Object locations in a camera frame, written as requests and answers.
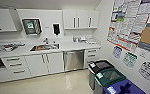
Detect steel paper towel dispenser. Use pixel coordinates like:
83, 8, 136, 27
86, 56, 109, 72
21, 17, 43, 36

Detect small blue bin sign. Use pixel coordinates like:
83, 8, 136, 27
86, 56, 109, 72
111, 45, 124, 60

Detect stainless steel sink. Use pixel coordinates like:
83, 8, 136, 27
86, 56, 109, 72
29, 42, 61, 53

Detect small black white bin sign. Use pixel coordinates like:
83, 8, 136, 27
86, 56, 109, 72
137, 60, 150, 84

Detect small green bin sign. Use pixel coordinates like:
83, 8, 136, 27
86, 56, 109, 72
122, 51, 139, 69

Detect blue lid recycling bin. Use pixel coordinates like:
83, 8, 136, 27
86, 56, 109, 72
103, 78, 147, 94

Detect small wall label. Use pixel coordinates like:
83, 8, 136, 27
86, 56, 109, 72
43, 25, 52, 29

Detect wide white wall cabinet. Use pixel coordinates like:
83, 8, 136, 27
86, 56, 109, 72
0, 8, 19, 34

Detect green compost bin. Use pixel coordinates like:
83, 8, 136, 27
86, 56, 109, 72
87, 59, 114, 91

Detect small blue bottle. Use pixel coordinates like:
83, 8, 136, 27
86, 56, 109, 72
72, 36, 78, 44

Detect stainless steel dishwasher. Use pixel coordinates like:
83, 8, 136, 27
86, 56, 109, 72
63, 49, 86, 73

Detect chrome faucet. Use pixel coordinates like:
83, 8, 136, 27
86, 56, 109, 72
42, 36, 51, 46

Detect white narrow drawer unit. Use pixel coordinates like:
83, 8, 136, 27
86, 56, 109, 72
84, 47, 102, 70

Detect large printed wall poster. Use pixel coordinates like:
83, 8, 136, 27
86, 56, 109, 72
106, 0, 150, 53

